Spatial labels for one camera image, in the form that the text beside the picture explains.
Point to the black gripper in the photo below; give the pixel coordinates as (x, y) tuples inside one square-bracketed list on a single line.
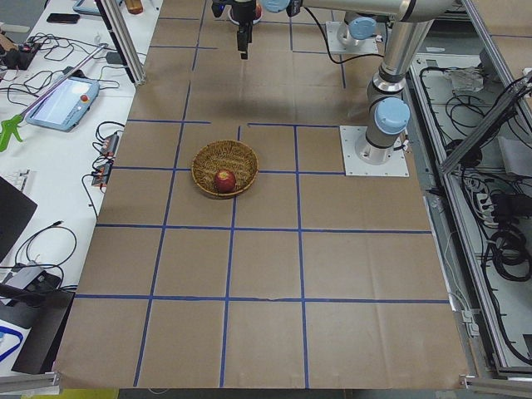
[(243, 12)]

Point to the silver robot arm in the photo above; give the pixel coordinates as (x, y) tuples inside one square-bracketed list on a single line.
[(388, 113), (356, 27)]

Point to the red apple on plate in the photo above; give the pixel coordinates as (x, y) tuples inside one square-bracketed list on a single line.
[(258, 11)]

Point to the woven wicker basket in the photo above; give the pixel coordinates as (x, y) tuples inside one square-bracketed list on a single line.
[(225, 154)]

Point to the red apple in basket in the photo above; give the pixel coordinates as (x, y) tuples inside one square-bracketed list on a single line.
[(224, 181)]

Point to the black power adapter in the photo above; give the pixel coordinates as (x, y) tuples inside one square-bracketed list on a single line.
[(113, 58)]

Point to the blue teach pendant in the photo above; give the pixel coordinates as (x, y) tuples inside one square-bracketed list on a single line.
[(65, 107), (86, 7)]

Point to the black smartphone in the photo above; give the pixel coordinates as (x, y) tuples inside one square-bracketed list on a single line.
[(63, 18)]

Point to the white keyboard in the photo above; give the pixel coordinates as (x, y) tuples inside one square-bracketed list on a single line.
[(22, 179)]

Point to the black laptop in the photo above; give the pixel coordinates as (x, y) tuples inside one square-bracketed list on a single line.
[(16, 212)]

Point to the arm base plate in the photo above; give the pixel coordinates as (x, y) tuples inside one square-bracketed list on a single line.
[(368, 46), (362, 159)]

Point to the aluminium frame post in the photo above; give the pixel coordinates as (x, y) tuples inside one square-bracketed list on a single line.
[(116, 26)]

